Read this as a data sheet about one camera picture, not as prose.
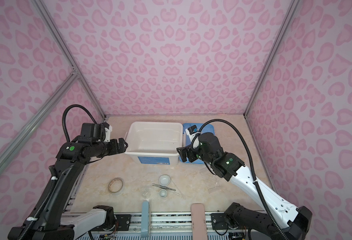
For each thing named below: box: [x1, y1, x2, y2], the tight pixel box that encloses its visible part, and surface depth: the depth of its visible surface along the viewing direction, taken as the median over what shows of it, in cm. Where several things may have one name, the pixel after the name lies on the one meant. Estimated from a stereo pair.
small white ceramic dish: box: [158, 189, 168, 198], surface depth 82 cm
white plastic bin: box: [124, 121, 186, 165], surface depth 95 cm
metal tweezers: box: [152, 183, 177, 191], surface depth 86 cm
